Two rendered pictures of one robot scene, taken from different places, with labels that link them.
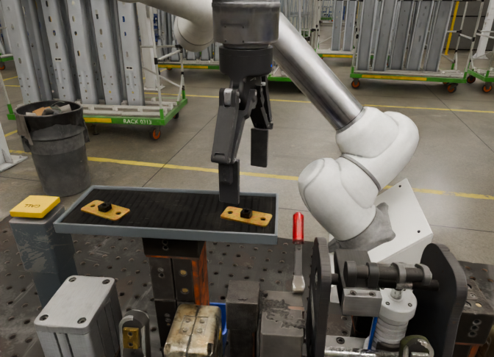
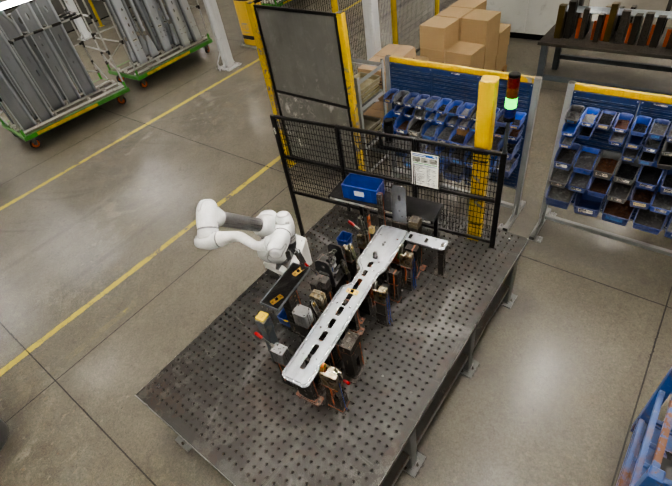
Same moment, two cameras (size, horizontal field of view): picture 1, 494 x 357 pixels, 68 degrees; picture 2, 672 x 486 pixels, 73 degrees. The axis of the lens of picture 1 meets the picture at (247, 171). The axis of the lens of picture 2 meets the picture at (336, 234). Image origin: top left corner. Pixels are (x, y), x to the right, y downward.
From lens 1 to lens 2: 2.50 m
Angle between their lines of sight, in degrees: 50
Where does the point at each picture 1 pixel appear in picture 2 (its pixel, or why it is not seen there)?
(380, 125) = (269, 220)
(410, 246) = (303, 246)
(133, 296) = (252, 341)
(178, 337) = (318, 296)
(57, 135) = not seen: outside the picture
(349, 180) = not seen: hidden behind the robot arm
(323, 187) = not seen: hidden behind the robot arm
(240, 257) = (255, 301)
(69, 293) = (298, 311)
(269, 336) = (326, 282)
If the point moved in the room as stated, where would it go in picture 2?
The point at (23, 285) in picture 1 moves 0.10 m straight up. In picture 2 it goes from (218, 383) to (213, 375)
